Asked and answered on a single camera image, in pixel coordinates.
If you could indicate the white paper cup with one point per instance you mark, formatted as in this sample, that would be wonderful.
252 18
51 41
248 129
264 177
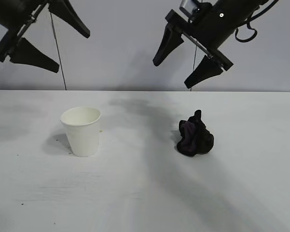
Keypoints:
81 140

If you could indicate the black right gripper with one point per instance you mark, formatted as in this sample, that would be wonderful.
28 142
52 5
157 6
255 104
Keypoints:
220 24

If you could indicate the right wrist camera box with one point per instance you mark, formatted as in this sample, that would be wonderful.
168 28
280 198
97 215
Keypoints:
186 6

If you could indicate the dark purple cloth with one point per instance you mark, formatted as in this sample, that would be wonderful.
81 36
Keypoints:
195 140

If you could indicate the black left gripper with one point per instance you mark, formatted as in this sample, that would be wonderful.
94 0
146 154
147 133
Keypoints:
17 17

